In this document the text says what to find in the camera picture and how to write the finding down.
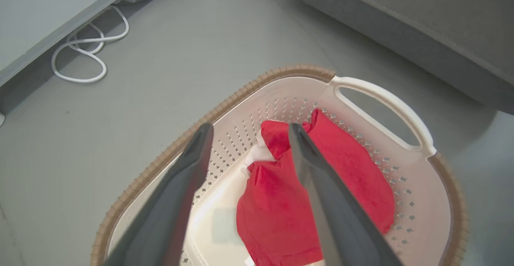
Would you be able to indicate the grey fabric sofa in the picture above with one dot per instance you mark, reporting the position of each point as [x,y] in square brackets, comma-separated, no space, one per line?
[433,25]

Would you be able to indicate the white partition panel grey frame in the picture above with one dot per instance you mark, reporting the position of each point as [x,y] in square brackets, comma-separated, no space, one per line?
[44,13]

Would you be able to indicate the cream laundry basket brown rim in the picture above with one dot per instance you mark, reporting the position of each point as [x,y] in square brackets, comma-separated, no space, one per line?
[421,201]

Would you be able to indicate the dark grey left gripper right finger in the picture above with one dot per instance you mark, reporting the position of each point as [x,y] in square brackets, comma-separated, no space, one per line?
[341,217]

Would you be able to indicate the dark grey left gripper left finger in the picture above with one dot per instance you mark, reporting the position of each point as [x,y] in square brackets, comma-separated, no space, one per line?
[168,213]

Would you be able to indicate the red garment with white trim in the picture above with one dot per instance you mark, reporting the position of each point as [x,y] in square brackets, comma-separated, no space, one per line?
[277,213]

